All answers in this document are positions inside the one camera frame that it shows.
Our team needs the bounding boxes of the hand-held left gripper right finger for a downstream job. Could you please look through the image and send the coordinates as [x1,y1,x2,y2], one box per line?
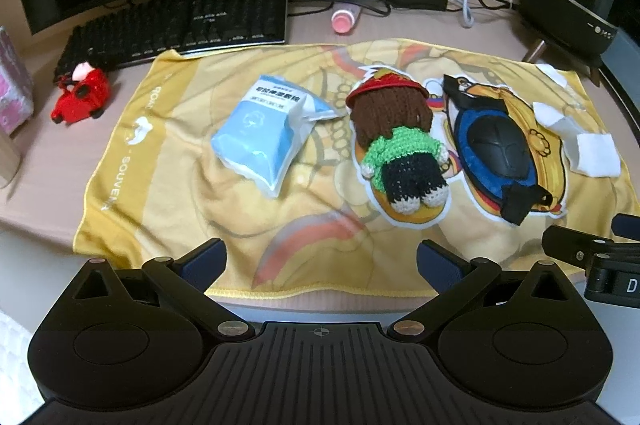
[392,240,576,340]

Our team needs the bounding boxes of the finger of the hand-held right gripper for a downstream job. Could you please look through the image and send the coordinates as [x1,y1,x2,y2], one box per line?
[543,225,628,267]
[611,213,640,237]

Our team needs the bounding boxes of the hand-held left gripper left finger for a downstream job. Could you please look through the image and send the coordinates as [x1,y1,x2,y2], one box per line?
[74,238,257,339]

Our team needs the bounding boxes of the yellow character-shaped cushion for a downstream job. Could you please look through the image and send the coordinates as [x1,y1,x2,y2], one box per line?
[350,65,571,228]

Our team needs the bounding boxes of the blue wet wipe packet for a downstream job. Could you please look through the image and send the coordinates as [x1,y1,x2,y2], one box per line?
[210,74,337,200]

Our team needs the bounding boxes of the white tissue piece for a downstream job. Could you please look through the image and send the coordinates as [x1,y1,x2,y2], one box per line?
[532,101,577,136]
[569,132,622,178]
[536,64,568,86]

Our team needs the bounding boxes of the yellow printed towel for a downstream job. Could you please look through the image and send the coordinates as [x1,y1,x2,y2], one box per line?
[74,37,628,298]

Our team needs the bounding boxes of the brown crochet doll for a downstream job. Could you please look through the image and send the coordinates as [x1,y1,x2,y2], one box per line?
[346,72,451,215]

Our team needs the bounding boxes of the red toy car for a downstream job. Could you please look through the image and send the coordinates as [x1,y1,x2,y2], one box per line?
[50,61,111,124]

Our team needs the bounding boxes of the black keyboard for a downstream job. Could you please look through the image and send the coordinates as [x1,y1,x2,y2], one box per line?
[52,0,290,78]

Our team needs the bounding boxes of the pink patterned box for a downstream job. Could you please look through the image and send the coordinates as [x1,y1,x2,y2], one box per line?
[0,26,35,136]

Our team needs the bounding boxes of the pink-capped small bottle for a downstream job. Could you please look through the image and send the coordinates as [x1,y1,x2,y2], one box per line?
[331,5,362,34]

